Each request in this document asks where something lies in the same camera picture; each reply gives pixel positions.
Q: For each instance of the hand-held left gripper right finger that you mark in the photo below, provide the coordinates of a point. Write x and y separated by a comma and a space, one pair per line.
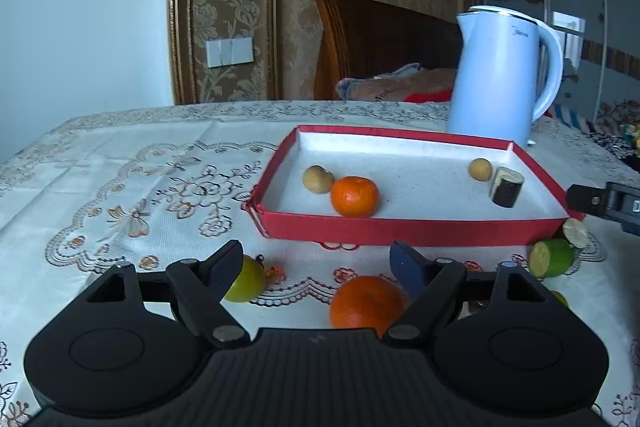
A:
407, 268

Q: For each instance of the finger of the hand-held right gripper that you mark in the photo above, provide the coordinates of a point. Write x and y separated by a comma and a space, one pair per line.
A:
585, 198

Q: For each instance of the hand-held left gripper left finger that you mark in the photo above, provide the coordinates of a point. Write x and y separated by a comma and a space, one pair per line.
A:
222, 269

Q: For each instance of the green tomato with dry calyx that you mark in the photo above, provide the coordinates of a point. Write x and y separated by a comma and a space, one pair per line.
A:
251, 282

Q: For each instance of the lime slice piece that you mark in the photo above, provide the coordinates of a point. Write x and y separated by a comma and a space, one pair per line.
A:
576, 233

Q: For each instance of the orange tangerine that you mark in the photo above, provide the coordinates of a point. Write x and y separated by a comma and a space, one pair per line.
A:
354, 197
365, 307

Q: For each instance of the cut green lime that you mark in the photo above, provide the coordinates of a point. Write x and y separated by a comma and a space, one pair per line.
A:
552, 259

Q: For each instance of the dark cut eggplant piece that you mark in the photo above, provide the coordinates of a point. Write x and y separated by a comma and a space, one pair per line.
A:
505, 192

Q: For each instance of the red cardboard box tray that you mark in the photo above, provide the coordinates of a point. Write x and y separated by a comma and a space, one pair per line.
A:
425, 187

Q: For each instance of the smooth green tomato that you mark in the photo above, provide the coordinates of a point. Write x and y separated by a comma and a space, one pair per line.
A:
560, 298

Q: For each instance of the round tan longan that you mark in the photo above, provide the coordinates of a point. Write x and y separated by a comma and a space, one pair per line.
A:
480, 169

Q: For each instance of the lumpy tan longan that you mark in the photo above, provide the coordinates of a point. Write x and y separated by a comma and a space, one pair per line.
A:
316, 179

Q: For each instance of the dark patterned cloth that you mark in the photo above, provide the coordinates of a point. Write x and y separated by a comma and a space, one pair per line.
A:
612, 148

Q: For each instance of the striped cloth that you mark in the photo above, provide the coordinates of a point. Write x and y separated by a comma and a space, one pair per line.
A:
572, 117

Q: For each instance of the embroidered lace tablecloth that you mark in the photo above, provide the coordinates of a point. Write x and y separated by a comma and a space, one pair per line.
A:
125, 167

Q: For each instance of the white electric kettle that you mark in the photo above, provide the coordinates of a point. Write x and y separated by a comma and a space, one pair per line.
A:
495, 77

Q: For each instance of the red cloth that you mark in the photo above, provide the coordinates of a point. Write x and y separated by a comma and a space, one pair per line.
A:
425, 97

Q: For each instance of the patterned pillow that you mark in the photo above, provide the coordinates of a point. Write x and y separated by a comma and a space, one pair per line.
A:
390, 84

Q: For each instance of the wooden chair with clothes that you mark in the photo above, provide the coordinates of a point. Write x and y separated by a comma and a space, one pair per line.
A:
380, 37

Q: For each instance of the white wall switch panel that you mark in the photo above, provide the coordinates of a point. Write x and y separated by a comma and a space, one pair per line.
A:
230, 52

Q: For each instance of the golden wall trim frame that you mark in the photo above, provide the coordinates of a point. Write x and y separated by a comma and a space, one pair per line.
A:
182, 7

